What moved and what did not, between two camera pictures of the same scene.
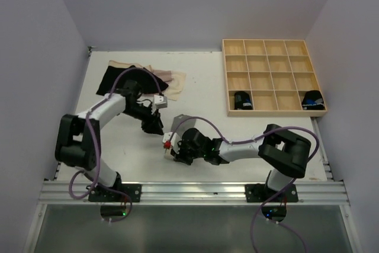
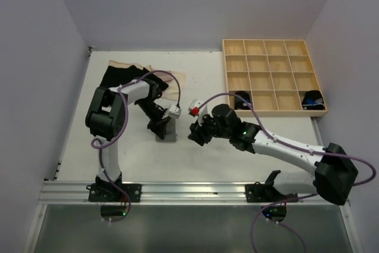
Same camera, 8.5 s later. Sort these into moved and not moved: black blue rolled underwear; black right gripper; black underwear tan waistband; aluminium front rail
Moved: black right gripper
Not moved: black underwear tan waistband; aluminium front rail; black blue rolled underwear
